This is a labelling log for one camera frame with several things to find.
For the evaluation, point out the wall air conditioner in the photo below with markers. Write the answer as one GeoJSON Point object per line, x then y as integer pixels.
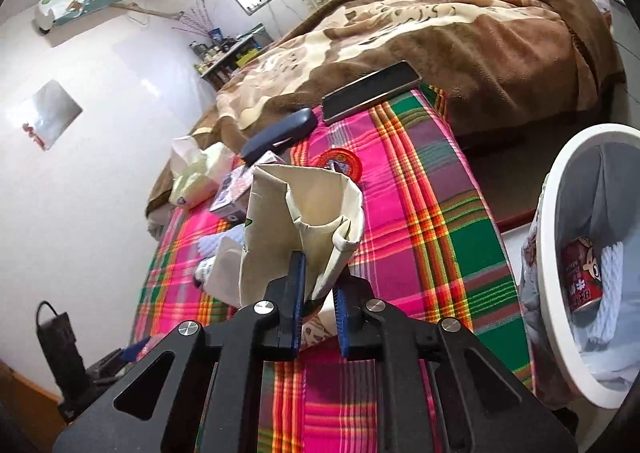
{"type": "Point", "coordinates": [80, 3]}

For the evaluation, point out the dark blue glasses case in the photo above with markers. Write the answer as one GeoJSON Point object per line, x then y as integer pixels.
{"type": "Point", "coordinates": [280, 133]}

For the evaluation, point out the white plastic bin liner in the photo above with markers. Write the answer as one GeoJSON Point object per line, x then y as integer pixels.
{"type": "Point", "coordinates": [615, 358]}

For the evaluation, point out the wall poster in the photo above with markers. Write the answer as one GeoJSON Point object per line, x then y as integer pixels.
{"type": "Point", "coordinates": [50, 113]}

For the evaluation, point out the black power adapter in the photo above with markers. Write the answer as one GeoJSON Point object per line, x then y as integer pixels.
{"type": "Point", "coordinates": [60, 348]}

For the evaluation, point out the vase with dried branches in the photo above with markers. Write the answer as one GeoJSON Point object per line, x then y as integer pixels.
{"type": "Point", "coordinates": [197, 20]}

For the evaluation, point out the red cartoon drink can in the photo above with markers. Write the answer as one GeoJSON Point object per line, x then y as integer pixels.
{"type": "Point", "coordinates": [580, 278]}

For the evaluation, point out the cluttered shelf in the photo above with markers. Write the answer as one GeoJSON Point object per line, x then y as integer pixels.
{"type": "Point", "coordinates": [225, 55]}

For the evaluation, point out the purple milk carton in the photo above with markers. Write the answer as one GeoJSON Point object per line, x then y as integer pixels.
{"type": "Point", "coordinates": [227, 195]}

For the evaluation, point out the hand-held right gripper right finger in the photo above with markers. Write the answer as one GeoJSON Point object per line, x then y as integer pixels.
{"type": "Point", "coordinates": [343, 319]}

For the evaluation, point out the yellow tissue pack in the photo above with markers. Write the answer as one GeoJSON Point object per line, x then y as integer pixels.
{"type": "Point", "coordinates": [192, 183]}

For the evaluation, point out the plaid bed sheet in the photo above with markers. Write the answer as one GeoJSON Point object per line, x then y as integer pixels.
{"type": "Point", "coordinates": [440, 243]}

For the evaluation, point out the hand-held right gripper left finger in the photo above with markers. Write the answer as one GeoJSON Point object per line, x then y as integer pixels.
{"type": "Point", "coordinates": [298, 294]}

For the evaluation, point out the brown patterned blanket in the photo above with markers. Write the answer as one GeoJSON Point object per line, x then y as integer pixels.
{"type": "Point", "coordinates": [450, 33]}

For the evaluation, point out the black smartphone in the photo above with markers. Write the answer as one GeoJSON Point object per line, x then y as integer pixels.
{"type": "Point", "coordinates": [370, 93]}

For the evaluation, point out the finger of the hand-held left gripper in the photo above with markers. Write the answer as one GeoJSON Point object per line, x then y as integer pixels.
{"type": "Point", "coordinates": [136, 350]}

